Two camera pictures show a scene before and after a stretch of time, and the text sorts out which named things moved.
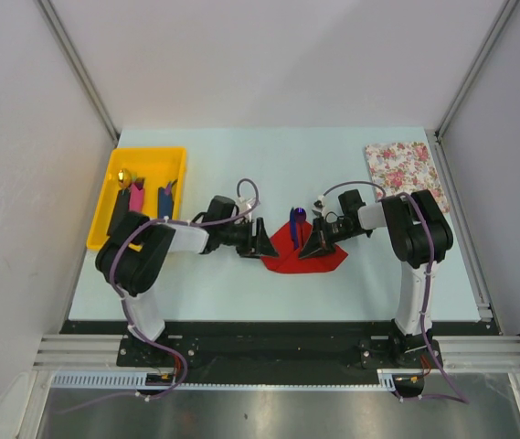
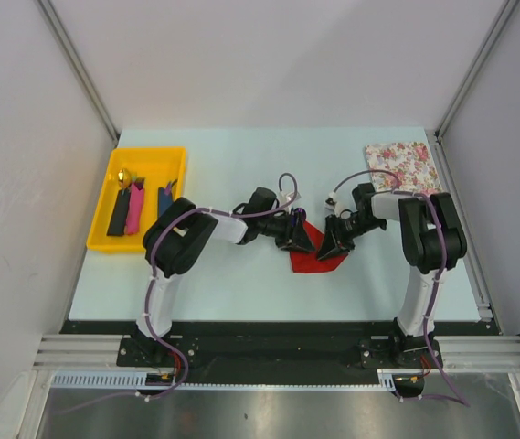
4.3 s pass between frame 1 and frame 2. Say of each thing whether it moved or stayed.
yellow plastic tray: stayed
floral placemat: stayed
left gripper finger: moved
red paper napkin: moved
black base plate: stayed
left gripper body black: moved
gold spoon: stayed
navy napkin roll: stayed
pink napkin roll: stayed
